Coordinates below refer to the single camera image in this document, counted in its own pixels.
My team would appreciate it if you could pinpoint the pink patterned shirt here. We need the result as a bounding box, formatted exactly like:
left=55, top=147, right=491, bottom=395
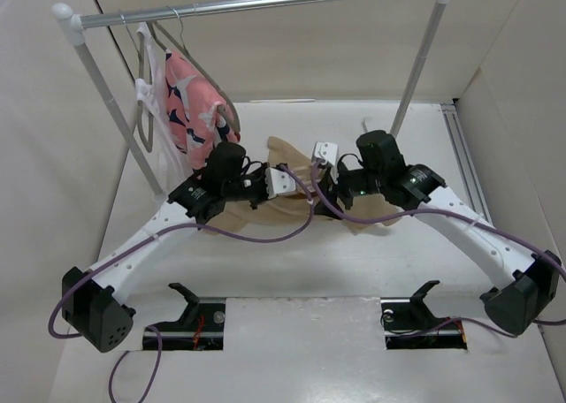
left=164, top=51, right=241, bottom=171

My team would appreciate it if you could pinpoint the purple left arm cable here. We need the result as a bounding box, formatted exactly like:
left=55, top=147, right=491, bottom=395
left=48, top=163, right=316, bottom=402

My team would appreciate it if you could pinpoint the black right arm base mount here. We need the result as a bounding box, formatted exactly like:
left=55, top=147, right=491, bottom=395
left=379, top=280, right=468, bottom=350

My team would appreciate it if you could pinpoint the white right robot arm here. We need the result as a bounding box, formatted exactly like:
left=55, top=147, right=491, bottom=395
left=312, top=130, right=565, bottom=336

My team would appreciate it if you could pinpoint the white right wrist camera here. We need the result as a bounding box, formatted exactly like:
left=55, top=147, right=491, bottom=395
left=311, top=141, right=339, bottom=166

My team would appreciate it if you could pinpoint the beige t shirt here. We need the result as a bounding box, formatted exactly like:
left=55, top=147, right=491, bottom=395
left=209, top=136, right=397, bottom=233

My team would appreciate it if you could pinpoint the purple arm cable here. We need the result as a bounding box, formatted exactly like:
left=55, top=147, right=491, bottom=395
left=48, top=163, right=316, bottom=402
left=310, top=159, right=566, bottom=338

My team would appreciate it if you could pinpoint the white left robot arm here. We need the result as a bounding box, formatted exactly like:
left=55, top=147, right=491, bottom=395
left=57, top=142, right=270, bottom=354

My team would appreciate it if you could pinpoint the white clothes rack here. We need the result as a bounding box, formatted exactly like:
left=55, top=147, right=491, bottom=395
left=51, top=0, right=450, bottom=197

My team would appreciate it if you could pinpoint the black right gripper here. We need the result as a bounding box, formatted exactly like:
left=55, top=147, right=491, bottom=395
left=310, top=158, right=386, bottom=219

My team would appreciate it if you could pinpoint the white garment on hanger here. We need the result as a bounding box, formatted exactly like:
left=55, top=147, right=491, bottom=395
left=136, top=23, right=189, bottom=192

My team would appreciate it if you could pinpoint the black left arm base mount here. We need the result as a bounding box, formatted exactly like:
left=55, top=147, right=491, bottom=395
left=141, top=283, right=226, bottom=352

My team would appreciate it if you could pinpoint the aluminium rail right side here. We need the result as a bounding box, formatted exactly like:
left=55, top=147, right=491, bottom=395
left=440, top=103, right=492, bottom=222

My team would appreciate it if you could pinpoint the grey hanger with pink shirt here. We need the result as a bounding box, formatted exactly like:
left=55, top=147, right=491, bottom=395
left=149, top=6, right=241, bottom=133

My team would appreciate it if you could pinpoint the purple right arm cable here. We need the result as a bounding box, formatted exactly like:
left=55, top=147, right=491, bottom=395
left=310, top=159, right=566, bottom=338

